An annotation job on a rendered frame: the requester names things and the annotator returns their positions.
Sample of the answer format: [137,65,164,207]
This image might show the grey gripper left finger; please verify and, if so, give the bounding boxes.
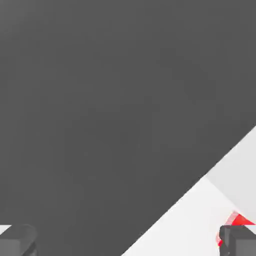
[0,224,38,256]

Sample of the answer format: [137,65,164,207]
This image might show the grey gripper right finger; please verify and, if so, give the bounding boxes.
[218,224,256,256]

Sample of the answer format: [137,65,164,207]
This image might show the small red cube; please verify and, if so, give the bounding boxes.
[215,211,256,248]

